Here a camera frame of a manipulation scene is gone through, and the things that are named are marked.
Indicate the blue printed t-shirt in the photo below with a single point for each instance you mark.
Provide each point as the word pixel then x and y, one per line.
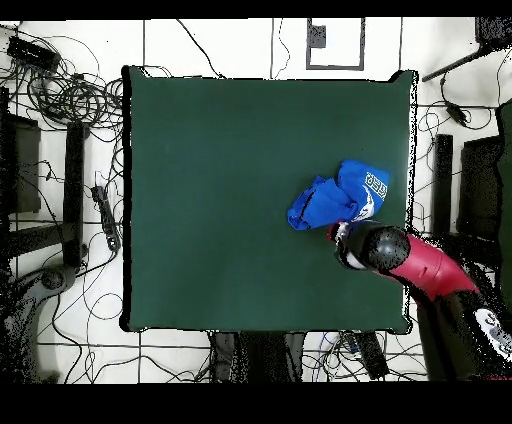
pixel 332 200

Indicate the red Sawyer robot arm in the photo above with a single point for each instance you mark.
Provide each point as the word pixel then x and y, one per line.
pixel 428 268

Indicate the dark flat panel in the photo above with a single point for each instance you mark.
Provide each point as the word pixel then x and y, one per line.
pixel 480 180
pixel 26 168

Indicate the dark green table cloth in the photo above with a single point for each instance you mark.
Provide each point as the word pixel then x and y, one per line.
pixel 220 220

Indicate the black upright bar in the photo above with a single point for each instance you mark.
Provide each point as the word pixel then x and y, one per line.
pixel 74 192
pixel 443 180

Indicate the black power strip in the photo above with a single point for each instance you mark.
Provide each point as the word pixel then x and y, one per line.
pixel 107 218
pixel 372 356

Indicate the black power adapter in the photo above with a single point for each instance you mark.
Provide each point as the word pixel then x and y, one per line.
pixel 456 112

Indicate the green cloth of neighbouring table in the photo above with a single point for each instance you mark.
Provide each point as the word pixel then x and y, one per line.
pixel 507 160

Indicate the black tripod stand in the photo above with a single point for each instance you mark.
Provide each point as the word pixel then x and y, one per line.
pixel 494 32

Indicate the dark stand base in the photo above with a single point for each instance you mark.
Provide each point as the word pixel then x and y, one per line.
pixel 52 278

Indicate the black electronics box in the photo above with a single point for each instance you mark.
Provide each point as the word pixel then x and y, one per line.
pixel 34 53

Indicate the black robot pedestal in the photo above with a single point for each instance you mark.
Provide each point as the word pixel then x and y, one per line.
pixel 264 356

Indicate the grey square floor frame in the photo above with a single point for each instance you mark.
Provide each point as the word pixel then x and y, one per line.
pixel 335 66

